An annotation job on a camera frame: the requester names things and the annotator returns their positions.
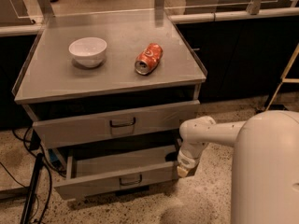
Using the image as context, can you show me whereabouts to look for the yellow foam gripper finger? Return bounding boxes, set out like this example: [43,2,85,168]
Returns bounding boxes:
[177,165,190,178]

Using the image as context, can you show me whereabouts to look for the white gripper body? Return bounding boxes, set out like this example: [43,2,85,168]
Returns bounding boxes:
[178,150,199,170]

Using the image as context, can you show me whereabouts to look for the grey drawer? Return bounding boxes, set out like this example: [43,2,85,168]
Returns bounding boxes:
[34,100,199,148]
[54,132,181,200]

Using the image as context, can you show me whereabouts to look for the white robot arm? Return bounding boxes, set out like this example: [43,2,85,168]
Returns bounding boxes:
[178,110,299,224]

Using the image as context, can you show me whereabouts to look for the grey top drawer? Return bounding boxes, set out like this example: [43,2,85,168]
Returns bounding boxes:
[34,100,199,148]

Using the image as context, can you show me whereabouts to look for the grey metal drawer cabinet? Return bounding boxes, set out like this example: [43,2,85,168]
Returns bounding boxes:
[11,8,208,161]

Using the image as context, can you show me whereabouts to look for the crushed orange soda can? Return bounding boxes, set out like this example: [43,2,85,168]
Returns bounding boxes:
[135,43,163,76]

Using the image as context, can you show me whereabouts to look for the white ceramic bowl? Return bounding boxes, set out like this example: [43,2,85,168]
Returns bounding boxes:
[68,37,107,68]

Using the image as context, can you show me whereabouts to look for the black metal floor bar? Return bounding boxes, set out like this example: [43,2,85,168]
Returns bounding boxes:
[21,153,43,224]

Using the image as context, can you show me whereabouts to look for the yellow wheeled cart frame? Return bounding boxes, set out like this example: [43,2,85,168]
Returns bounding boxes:
[263,43,299,111]

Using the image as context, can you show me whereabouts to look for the black floor cables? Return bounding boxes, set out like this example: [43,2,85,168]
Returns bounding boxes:
[0,126,67,224]

